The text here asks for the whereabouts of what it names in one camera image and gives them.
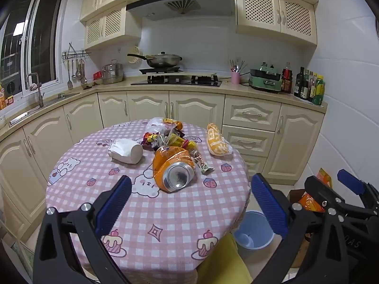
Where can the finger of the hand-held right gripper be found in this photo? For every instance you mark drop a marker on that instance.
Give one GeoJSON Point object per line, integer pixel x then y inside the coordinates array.
{"type": "Point", "coordinates": [351, 181]}
{"type": "Point", "coordinates": [318, 189]}

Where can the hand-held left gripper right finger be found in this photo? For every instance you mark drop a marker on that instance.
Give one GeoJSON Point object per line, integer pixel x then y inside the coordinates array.
{"type": "Point", "coordinates": [268, 204]}

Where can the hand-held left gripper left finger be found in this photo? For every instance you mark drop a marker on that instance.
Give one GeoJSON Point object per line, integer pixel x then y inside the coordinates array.
{"type": "Point", "coordinates": [114, 204]}

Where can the light blue plastic bin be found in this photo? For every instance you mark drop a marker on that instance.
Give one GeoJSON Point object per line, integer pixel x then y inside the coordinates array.
{"type": "Point", "coordinates": [253, 230]}

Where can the white paper cup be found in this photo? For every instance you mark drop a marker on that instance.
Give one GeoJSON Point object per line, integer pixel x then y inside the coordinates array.
{"type": "Point", "coordinates": [127, 152]}

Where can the crushed orange drink can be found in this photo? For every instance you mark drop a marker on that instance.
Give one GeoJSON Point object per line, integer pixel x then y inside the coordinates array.
{"type": "Point", "coordinates": [174, 171]}

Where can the colourful candy wrapper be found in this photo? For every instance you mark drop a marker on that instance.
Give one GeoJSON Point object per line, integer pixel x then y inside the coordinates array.
{"type": "Point", "coordinates": [149, 137]}

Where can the striped chocolate bar wrapper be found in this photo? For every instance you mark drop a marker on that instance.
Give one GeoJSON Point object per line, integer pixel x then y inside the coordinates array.
{"type": "Point", "coordinates": [202, 162]}

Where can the yellow snack bag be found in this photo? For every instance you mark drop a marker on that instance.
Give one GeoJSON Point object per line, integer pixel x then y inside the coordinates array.
{"type": "Point", "coordinates": [217, 143]}

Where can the clear plastic bag red print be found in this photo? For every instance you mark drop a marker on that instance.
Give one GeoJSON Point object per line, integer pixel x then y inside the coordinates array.
{"type": "Point", "coordinates": [155, 124]}

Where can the red yellow snack wrapper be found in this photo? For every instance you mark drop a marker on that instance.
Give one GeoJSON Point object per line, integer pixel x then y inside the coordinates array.
{"type": "Point", "coordinates": [191, 144]}

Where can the orange fruit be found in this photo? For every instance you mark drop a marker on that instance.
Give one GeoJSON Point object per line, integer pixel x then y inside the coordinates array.
{"type": "Point", "coordinates": [179, 124]}

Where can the orange bag yellow border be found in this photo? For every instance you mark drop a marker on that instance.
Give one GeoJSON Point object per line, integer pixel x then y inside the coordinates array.
{"type": "Point", "coordinates": [324, 177]}

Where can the orange foil snack bag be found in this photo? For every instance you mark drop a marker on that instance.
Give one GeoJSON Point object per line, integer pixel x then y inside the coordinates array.
{"type": "Point", "coordinates": [311, 202]}

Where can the brown cardboard box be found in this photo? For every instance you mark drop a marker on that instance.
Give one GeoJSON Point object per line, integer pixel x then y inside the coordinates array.
{"type": "Point", "coordinates": [296, 196]}

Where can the small cream cabinet drawer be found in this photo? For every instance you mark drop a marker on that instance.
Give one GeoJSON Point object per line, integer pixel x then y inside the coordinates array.
{"type": "Point", "coordinates": [257, 165]}

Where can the pink checked tablecloth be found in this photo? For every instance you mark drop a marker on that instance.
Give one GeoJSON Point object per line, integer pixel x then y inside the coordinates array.
{"type": "Point", "coordinates": [165, 213]}

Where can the medium cream cabinet drawer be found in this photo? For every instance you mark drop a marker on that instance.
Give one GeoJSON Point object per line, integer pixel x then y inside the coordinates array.
{"type": "Point", "coordinates": [248, 143]}

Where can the person's yellow trouser leg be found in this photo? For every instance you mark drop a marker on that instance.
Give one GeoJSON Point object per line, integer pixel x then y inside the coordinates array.
{"type": "Point", "coordinates": [222, 260]}

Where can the wide cream cabinet drawer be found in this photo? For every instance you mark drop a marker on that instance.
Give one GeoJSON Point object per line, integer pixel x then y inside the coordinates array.
{"type": "Point", "coordinates": [251, 114]}

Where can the row of condiment bottles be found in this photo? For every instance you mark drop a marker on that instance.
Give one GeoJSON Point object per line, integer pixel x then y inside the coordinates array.
{"type": "Point", "coordinates": [302, 82]}

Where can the steel kitchen sink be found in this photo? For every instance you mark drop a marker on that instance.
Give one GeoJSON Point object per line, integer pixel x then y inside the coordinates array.
{"type": "Point", "coordinates": [44, 106]}

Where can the green electric cooker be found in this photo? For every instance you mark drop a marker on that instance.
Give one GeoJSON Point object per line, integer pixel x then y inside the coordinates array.
{"type": "Point", "coordinates": [264, 80]}

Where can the pink utensil holder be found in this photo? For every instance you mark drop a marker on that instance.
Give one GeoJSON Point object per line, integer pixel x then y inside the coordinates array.
{"type": "Point", "coordinates": [236, 78]}

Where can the red packet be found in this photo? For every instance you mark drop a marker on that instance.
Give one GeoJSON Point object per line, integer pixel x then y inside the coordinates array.
{"type": "Point", "coordinates": [97, 75]}

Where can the steel spatula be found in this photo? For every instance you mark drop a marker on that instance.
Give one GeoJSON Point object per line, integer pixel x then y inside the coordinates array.
{"type": "Point", "coordinates": [70, 81]}

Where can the steel skimmer spoon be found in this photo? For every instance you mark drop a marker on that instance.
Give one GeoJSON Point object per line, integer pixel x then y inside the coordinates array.
{"type": "Point", "coordinates": [83, 77]}

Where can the stainless steel pot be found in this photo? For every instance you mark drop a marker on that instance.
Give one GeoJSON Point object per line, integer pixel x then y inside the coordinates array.
{"type": "Point", "coordinates": [112, 72]}

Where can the steel kitchen faucet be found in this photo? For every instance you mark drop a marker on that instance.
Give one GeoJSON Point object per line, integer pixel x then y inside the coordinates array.
{"type": "Point", "coordinates": [38, 88]}

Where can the steel ladle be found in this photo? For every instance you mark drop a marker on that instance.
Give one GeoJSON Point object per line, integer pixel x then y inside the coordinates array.
{"type": "Point", "coordinates": [77, 69]}

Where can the black gas hob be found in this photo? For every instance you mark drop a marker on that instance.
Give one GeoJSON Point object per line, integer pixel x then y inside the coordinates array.
{"type": "Point", "coordinates": [177, 80]}

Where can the bundle of chopsticks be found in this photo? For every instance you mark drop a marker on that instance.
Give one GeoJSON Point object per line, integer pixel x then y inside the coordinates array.
{"type": "Point", "coordinates": [237, 65]}

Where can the yellow round plastic strainer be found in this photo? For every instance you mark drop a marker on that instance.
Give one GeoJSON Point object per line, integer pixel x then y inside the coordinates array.
{"type": "Point", "coordinates": [133, 55]}

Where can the orange seasoning packet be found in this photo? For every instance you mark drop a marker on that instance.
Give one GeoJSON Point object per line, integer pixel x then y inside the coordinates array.
{"type": "Point", "coordinates": [3, 97]}

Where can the kitchen window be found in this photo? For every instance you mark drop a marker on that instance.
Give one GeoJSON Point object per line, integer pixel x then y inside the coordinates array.
{"type": "Point", "coordinates": [29, 35]}

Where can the black range hood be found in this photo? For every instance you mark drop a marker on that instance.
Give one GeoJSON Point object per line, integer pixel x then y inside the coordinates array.
{"type": "Point", "coordinates": [180, 6]}

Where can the cream wall cabinets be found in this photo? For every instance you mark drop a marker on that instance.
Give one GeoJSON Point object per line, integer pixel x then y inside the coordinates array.
{"type": "Point", "coordinates": [260, 6]}

